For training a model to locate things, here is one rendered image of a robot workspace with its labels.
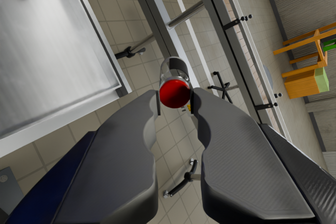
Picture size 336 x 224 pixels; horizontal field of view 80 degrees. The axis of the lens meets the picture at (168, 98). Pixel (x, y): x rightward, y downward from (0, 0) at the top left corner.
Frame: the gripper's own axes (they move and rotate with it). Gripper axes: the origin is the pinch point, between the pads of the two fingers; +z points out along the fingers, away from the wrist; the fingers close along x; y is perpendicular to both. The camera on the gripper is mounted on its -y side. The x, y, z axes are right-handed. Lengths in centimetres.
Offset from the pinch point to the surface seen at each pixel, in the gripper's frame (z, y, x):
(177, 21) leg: 117, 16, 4
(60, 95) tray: 23.8, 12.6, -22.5
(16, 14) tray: 29.5, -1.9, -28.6
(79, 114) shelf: 23.6, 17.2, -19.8
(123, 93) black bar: 31.6, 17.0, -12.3
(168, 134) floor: 131, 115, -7
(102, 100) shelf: 29.0, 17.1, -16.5
